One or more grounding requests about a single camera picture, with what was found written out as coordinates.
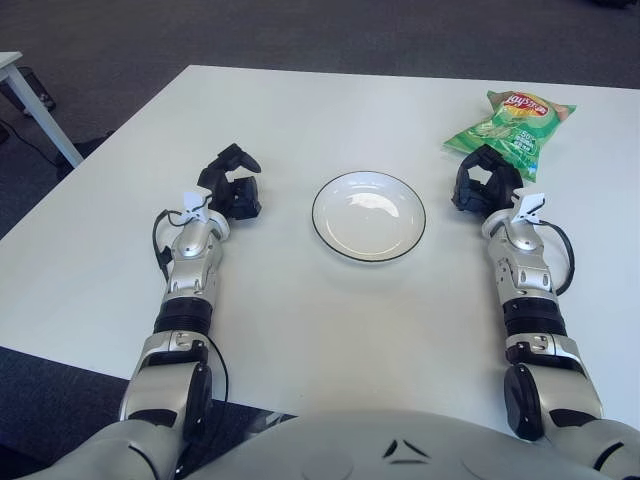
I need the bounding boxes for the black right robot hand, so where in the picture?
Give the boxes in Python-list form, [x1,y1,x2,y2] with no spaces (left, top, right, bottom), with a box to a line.
[450,143,526,217]

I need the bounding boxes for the green potato chips bag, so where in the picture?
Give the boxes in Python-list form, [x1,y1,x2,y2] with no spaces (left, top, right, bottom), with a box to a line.
[441,88,578,184]

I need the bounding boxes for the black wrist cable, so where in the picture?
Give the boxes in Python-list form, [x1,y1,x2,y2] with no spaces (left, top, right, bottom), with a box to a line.
[152,208,175,282]
[537,218,575,297]

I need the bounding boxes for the white plate with black rim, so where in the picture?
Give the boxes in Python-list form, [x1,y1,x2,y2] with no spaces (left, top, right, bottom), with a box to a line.
[311,170,428,263]

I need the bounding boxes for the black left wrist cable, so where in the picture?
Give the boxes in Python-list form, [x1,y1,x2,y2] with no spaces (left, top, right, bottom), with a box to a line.
[152,208,175,282]

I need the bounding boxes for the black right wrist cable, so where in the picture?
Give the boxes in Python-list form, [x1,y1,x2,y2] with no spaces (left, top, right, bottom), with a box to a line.
[537,218,575,297]

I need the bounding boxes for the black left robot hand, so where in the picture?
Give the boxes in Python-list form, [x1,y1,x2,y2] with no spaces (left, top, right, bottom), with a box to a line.
[197,143,264,221]

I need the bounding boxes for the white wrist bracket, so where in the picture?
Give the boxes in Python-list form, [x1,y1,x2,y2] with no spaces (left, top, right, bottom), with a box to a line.
[182,190,212,225]
[509,192,548,227]

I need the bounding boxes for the black box under side table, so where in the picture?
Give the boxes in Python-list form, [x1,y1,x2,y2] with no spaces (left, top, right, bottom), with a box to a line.
[19,67,57,112]

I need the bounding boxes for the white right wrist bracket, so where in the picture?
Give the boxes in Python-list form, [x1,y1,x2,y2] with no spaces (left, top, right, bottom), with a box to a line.
[509,192,548,227]

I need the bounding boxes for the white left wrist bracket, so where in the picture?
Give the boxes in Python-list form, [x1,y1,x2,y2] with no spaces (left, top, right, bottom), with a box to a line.
[182,190,212,225]

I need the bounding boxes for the grey robot torso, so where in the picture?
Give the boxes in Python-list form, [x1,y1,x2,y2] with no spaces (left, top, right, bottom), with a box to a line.
[184,409,601,480]

